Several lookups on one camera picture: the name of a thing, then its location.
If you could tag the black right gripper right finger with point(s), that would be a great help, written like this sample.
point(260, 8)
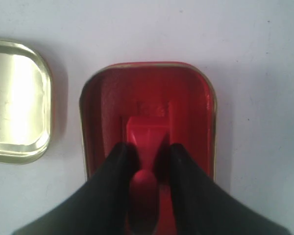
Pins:
point(200, 206)

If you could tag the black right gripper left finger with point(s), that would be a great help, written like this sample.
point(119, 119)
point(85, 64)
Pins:
point(99, 207)

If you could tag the red plastic stamp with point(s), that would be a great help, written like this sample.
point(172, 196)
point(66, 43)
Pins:
point(148, 135)

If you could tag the gold tin lid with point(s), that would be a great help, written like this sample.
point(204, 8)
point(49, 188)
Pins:
point(25, 103)

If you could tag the red ink pad tin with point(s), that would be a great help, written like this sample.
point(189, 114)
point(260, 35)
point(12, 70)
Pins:
point(176, 91)

